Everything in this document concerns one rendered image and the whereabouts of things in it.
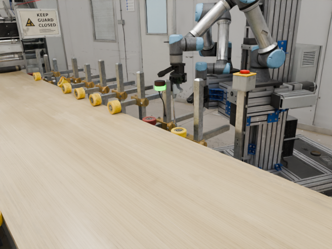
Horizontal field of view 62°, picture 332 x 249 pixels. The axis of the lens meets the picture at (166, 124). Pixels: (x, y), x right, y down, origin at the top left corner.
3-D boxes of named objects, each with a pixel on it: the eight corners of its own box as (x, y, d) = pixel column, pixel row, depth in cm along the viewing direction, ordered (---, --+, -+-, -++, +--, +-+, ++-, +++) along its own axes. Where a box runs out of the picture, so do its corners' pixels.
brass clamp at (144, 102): (138, 101, 190) (137, 94, 188) (149, 105, 180) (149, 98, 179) (130, 103, 186) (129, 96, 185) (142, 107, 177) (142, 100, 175)
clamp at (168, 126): (161, 124, 175) (160, 117, 174) (175, 130, 166) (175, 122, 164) (154, 127, 172) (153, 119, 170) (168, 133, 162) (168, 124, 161)
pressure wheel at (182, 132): (171, 145, 151) (171, 126, 147) (186, 145, 151) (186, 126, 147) (171, 152, 143) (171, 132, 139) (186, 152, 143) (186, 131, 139)
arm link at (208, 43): (216, 59, 232) (215, 12, 181) (198, 59, 235) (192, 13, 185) (217, 47, 236) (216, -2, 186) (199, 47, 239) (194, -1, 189)
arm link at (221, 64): (232, 6, 193) (229, 76, 190) (217, 7, 195) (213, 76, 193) (233, -2, 181) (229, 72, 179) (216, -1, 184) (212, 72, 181)
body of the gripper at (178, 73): (181, 85, 158) (181, 63, 154) (168, 84, 162) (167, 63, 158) (186, 82, 165) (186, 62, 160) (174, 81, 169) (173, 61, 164)
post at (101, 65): (107, 118, 228) (101, 59, 211) (110, 119, 225) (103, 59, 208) (104, 119, 226) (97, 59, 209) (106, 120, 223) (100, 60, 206)
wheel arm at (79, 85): (117, 79, 258) (117, 75, 257) (119, 80, 255) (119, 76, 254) (65, 89, 228) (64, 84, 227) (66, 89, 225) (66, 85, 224)
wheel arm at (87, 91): (133, 83, 240) (132, 79, 239) (135, 84, 238) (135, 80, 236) (78, 94, 210) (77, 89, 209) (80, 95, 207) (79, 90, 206)
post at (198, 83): (197, 161, 157) (198, 77, 140) (202, 164, 154) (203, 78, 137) (193, 164, 155) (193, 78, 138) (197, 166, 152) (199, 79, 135)
